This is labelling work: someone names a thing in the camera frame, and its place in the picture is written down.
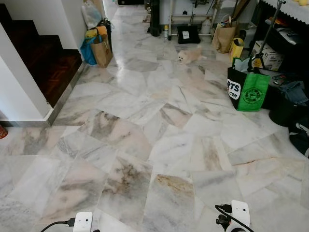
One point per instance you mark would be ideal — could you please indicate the black round stool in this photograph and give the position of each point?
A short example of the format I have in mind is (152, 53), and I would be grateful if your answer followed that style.
(286, 115)

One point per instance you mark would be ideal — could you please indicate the blue jeans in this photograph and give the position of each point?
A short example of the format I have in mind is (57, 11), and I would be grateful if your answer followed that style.
(295, 92)

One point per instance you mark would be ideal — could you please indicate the green and black tote bag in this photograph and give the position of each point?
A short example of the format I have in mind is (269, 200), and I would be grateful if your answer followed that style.
(252, 92)

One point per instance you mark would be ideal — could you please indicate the white cardboard box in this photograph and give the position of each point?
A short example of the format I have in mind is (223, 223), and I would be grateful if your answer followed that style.
(269, 55)

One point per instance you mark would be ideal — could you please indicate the grey metal pole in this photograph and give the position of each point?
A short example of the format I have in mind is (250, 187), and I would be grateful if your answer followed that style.
(270, 28)

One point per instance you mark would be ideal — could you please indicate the yellow bag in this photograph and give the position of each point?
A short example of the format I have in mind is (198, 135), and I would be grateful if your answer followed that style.
(236, 49)

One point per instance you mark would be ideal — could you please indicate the brown paper bag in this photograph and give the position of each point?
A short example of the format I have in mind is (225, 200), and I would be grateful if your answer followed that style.
(223, 38)
(102, 52)

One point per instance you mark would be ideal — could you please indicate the small cream dog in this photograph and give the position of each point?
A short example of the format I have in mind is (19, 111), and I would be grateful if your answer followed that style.
(189, 56)

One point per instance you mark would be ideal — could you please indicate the white plastic jug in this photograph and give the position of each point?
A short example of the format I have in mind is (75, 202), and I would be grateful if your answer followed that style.
(206, 26)

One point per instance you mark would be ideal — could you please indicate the black box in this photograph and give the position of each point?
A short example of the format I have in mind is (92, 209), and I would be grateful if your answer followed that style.
(188, 34)

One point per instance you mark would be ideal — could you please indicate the white metal rack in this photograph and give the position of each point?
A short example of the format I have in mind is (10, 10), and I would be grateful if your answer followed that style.
(193, 18)

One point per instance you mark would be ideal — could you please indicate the small white bottle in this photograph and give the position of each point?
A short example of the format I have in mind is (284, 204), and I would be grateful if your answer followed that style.
(166, 33)

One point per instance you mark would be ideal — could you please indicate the black stand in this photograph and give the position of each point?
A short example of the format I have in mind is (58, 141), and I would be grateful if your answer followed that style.
(154, 21)

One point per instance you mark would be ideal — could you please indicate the blue shopping bag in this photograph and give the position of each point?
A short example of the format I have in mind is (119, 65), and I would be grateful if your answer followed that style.
(87, 50)

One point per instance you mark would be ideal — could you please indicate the clear plastic bag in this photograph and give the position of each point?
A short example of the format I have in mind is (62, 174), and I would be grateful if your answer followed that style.
(91, 14)

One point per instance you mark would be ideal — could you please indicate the dark wooden staircase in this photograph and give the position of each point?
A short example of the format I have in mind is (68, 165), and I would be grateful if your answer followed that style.
(43, 58)

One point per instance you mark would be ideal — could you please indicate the orange round object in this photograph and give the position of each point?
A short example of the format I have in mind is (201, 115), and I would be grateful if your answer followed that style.
(2, 131)

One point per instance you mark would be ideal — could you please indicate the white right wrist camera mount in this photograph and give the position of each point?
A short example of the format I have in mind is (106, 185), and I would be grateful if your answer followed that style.
(240, 212)

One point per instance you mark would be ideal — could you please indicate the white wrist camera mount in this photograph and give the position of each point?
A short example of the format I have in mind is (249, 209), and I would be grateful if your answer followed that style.
(240, 212)
(83, 222)

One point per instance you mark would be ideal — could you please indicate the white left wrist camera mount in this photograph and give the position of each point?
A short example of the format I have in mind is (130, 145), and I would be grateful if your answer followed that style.
(83, 222)

